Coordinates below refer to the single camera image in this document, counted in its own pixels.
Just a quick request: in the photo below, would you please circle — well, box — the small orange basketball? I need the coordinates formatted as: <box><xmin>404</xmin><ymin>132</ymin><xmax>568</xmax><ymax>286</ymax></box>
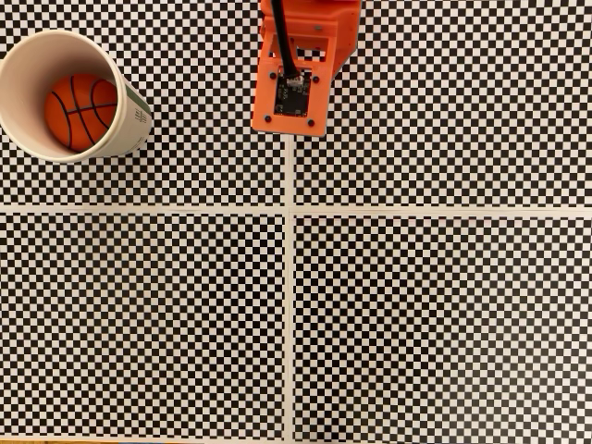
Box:
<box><xmin>43</xmin><ymin>73</ymin><xmax>119</xmax><ymax>153</ymax></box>

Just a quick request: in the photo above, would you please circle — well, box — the white paper cup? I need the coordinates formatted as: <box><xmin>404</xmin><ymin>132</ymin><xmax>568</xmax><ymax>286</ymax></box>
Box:
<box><xmin>0</xmin><ymin>28</ymin><xmax>154</xmax><ymax>164</ymax></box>

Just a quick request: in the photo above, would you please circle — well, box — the black white checkerboard paper sheet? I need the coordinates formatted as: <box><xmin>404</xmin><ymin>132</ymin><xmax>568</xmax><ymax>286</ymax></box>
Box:
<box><xmin>289</xmin><ymin>0</ymin><xmax>592</xmax><ymax>213</ymax></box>
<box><xmin>0</xmin><ymin>0</ymin><xmax>290</xmax><ymax>212</ymax></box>
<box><xmin>289</xmin><ymin>211</ymin><xmax>592</xmax><ymax>444</ymax></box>
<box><xmin>0</xmin><ymin>209</ymin><xmax>290</xmax><ymax>440</ymax></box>

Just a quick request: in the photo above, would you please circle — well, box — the black camera cable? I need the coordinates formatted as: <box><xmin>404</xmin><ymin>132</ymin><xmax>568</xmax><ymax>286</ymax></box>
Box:
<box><xmin>269</xmin><ymin>0</ymin><xmax>302</xmax><ymax>80</ymax></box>

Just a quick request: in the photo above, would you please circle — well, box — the orange camera mount with board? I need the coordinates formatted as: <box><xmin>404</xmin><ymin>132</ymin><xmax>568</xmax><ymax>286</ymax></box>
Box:
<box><xmin>251</xmin><ymin>18</ymin><xmax>335</xmax><ymax>139</ymax></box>

